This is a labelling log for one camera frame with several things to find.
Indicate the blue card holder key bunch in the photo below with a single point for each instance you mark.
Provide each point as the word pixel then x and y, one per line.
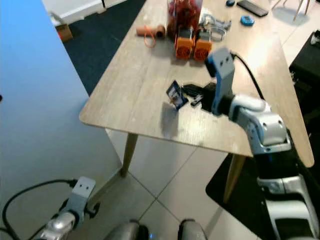
pixel 176 95

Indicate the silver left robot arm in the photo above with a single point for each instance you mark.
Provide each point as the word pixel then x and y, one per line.
pixel 62 227

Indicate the brown cardboard box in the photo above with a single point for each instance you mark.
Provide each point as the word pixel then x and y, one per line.
pixel 65 34

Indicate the white chair wooden legs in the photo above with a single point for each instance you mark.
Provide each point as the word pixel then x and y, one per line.
pixel 302 7

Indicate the grey left robot leg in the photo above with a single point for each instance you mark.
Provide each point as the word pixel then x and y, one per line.
pixel 127 231

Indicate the white hook board panel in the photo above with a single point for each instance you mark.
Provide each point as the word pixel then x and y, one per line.
pixel 40 140

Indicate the black phone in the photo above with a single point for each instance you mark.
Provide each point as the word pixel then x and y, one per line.
pixel 252 7

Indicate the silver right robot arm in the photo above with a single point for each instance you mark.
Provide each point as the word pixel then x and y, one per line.
pixel 265 125

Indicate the grey metal clamp tool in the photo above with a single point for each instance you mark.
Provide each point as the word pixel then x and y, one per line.
pixel 222 23

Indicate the black wheeled platform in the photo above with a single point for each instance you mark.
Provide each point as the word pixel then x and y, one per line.
pixel 307 60

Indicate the small blue round case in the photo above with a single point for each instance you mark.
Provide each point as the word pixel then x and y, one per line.
pixel 247 20

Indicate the light wooden table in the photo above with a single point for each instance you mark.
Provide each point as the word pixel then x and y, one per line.
pixel 130 75

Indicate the black floor mat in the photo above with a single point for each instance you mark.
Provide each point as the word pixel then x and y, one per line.
pixel 235 210

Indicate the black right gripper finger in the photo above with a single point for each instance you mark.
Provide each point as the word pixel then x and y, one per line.
pixel 193 88
pixel 195 95

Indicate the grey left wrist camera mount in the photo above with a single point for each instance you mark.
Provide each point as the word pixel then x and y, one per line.
pixel 84 190

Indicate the brown roll with orange loop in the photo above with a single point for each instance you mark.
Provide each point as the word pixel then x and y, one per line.
pixel 150 31

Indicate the black computer mouse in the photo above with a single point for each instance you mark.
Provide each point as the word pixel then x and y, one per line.
pixel 230 2

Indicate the dark blue carpet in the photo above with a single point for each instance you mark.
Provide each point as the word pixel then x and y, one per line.
pixel 100 45

